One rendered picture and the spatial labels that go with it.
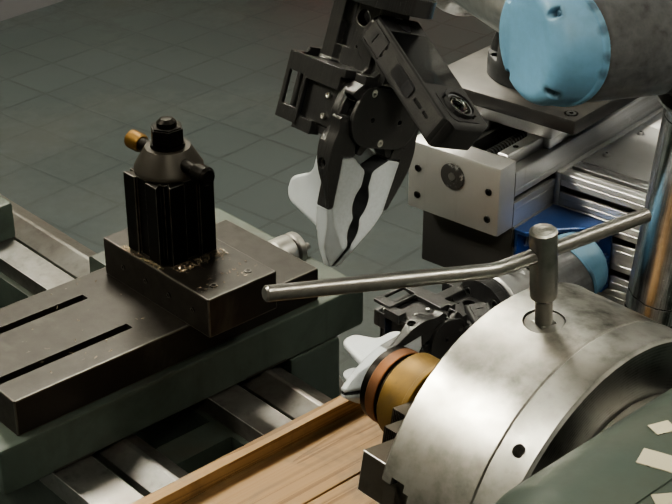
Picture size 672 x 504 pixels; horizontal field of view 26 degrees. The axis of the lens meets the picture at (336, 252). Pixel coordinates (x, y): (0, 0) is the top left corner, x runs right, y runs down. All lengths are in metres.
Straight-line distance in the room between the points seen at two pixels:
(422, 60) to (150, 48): 4.26
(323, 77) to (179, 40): 4.28
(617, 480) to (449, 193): 0.84
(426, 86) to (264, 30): 4.41
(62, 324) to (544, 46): 0.67
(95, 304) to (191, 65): 3.43
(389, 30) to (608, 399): 0.33
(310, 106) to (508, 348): 0.25
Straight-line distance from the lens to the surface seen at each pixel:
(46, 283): 2.00
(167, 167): 1.66
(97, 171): 4.36
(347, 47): 1.10
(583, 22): 1.32
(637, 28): 1.34
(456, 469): 1.13
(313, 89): 1.10
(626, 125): 1.95
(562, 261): 1.52
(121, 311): 1.71
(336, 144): 1.06
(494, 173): 1.71
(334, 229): 1.09
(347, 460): 1.60
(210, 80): 4.98
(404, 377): 1.31
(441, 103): 1.02
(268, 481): 1.57
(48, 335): 1.68
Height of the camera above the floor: 1.84
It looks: 28 degrees down
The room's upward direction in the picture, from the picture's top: straight up
